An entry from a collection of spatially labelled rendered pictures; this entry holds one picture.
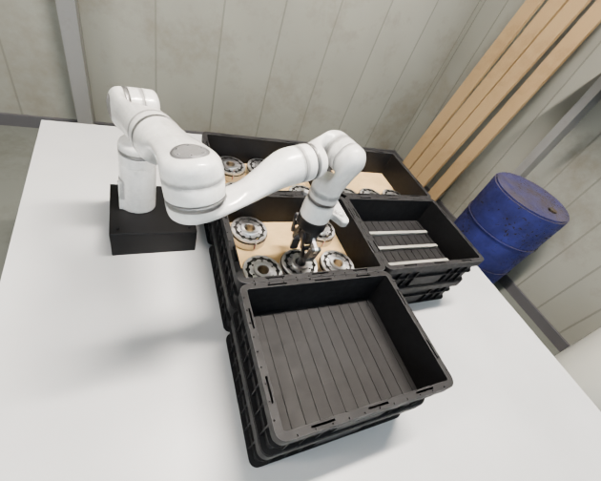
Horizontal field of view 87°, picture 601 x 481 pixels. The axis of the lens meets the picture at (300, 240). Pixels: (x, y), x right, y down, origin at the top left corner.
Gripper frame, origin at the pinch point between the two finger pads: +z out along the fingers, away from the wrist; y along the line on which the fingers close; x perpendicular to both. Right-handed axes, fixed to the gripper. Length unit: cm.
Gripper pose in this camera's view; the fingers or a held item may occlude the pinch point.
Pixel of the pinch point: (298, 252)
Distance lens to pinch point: 86.8
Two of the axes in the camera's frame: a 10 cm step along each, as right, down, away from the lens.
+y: 3.1, 7.4, -6.0
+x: 9.0, -0.3, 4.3
